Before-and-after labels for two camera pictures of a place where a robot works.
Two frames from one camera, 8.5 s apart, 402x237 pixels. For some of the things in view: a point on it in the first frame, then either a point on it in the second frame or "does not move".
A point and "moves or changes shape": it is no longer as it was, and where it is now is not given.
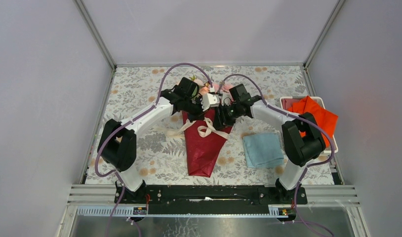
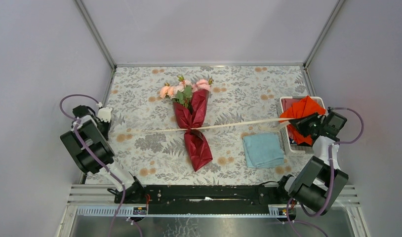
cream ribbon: (203, 131) moves or changes shape
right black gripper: (221, 122) to (300, 123)
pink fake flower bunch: (204, 88) moves or changes shape
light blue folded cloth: (263, 151) does not move
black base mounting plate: (215, 200) does not move
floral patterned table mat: (202, 125) does not move
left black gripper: (197, 116) to (106, 125)
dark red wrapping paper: (204, 142) moves or changes shape
